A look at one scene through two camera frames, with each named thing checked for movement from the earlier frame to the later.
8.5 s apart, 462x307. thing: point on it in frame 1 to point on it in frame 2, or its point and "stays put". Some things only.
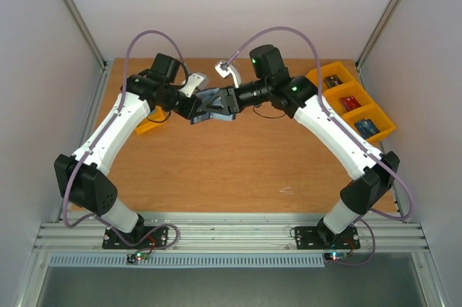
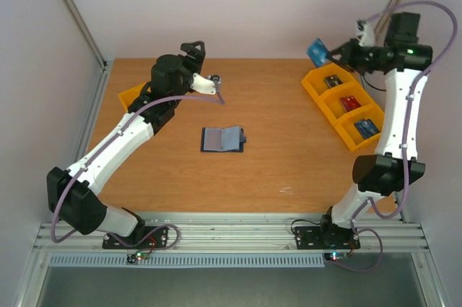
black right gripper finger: x=213 y=108 to x=340 y=58
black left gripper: x=187 y=113 to x=189 y=48
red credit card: x=349 y=102 stays put
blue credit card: x=366 y=128 stays put
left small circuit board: x=138 y=256 stays put
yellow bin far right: x=333 y=75 stays put
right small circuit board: x=335 y=256 stays put
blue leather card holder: x=201 y=98 to x=227 y=139
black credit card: x=332 y=81 stays put
